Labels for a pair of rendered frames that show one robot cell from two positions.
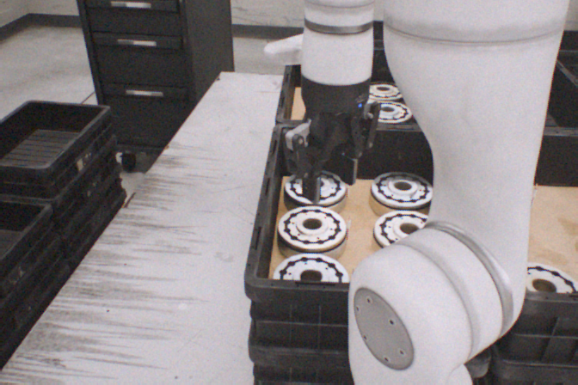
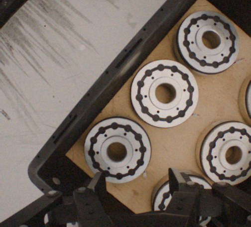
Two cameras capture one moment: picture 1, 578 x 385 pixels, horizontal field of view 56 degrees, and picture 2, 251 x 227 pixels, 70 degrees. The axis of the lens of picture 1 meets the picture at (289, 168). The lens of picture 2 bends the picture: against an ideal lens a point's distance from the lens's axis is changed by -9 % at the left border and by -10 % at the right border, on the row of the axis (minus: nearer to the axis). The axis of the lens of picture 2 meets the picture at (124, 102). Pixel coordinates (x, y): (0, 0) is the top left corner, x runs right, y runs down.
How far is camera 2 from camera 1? 64 cm
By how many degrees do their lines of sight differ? 60
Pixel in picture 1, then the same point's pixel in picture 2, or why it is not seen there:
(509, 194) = not seen: outside the picture
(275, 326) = (67, 168)
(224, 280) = (117, 41)
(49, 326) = (17, 21)
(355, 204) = (232, 74)
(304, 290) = not seen: hidden behind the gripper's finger
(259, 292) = (36, 181)
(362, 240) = (202, 119)
